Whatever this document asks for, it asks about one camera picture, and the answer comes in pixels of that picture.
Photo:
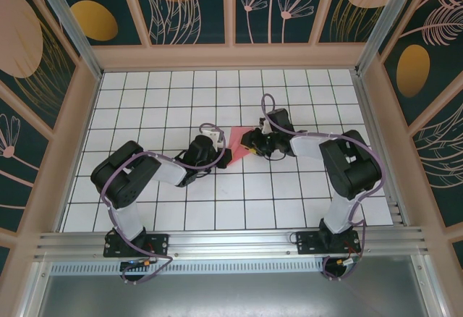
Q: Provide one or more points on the pink cloth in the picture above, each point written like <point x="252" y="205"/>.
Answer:
<point x="237" y="143"/>

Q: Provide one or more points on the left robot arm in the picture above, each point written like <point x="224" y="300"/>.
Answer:
<point x="130" y="219"/>

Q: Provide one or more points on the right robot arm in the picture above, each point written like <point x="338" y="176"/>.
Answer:
<point x="338" y="215"/>

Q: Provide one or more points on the grey metal sheet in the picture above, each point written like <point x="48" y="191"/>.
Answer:
<point x="235" y="295"/>

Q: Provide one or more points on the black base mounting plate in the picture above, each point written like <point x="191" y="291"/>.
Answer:
<point x="307" y="242"/>
<point x="159" y="244"/>

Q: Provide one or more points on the yellow power connector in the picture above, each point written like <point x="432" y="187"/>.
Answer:
<point x="146" y="263"/>
<point x="340" y="261"/>

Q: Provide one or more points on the dark panel orange oval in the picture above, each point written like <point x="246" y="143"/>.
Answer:
<point x="94" y="20"/>

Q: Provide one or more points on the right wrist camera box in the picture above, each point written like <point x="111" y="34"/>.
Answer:
<point x="266" y="127"/>

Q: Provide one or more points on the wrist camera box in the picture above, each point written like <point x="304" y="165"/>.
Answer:
<point x="213" y="137"/>
<point x="266" y="127"/>

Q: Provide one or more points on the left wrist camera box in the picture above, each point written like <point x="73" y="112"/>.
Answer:
<point x="213" y="137"/>

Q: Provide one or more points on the aluminium front rail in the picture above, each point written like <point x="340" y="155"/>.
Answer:
<point x="231" y="241"/>

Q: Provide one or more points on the aluminium side rail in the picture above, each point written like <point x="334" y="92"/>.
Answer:
<point x="380" y="157"/>

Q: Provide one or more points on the aluminium corner post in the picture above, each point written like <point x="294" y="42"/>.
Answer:
<point x="68" y="24"/>
<point x="387" y="16"/>

